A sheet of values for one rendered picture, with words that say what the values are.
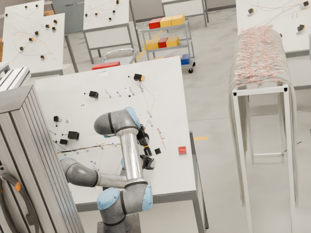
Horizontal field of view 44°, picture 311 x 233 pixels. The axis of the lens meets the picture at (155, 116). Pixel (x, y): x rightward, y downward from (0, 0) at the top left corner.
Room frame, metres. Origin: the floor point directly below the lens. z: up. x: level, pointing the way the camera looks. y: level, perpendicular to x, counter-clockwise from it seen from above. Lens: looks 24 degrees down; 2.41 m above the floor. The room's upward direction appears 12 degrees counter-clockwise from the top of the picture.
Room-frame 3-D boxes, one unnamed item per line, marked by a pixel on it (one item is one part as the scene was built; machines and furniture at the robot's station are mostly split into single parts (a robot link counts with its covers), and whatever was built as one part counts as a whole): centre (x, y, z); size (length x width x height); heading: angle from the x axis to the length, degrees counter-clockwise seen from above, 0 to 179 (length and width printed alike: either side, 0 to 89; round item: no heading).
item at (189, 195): (2.24, 0.42, 0.83); 1.18 x 0.06 x 0.06; 81
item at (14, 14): (10.42, 2.88, 0.83); 1.18 x 0.72 x 1.65; 74
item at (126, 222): (1.52, 0.30, 1.21); 0.15 x 0.15 x 0.10
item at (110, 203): (1.52, 0.29, 1.33); 0.13 x 0.12 x 0.14; 89
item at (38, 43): (6.60, 1.81, 0.83); 1.18 x 0.72 x 1.65; 73
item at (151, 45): (7.41, -0.50, 0.54); 0.99 x 0.50 x 1.08; 74
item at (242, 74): (2.89, -0.90, 0.78); 1.39 x 0.45 x 1.56; 162
